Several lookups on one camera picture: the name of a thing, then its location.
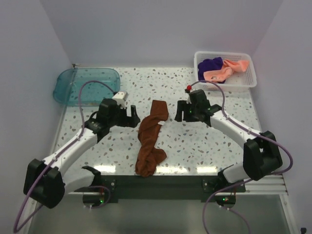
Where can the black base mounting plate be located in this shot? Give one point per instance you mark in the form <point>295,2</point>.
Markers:
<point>156,187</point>

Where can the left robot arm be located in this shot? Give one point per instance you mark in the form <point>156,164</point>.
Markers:
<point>57,164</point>

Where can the white plastic basket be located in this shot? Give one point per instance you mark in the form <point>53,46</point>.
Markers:
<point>238,82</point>

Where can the aluminium frame rail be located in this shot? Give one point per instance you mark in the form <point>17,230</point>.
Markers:
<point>268,185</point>

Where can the purple towel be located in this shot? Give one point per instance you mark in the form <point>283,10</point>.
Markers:
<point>208,69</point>

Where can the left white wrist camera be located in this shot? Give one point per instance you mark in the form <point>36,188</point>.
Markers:
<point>121,97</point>

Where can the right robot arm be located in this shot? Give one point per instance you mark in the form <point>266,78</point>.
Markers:
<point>261,156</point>

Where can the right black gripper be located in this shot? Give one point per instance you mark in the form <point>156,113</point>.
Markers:
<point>183,106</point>

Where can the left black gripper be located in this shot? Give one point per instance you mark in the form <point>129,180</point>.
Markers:
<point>128,121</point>

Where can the pink towel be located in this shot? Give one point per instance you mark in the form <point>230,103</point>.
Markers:
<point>231,67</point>

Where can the blue transparent plastic tray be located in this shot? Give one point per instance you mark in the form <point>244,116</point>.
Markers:
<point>93,84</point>

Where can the brown towel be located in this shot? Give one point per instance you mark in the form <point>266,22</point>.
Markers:
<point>149,156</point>

